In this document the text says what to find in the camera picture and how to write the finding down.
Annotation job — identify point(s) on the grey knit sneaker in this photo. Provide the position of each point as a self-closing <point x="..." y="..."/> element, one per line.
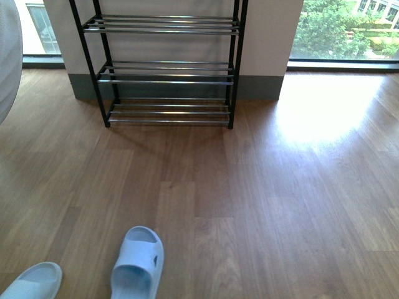
<point x="11" y="55"/>

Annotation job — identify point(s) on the light blue slide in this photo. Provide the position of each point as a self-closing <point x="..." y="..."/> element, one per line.
<point x="42" y="280"/>
<point x="137" y="271"/>

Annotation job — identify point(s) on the black metal shoe rack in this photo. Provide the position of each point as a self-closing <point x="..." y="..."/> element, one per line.
<point x="166" y="92"/>

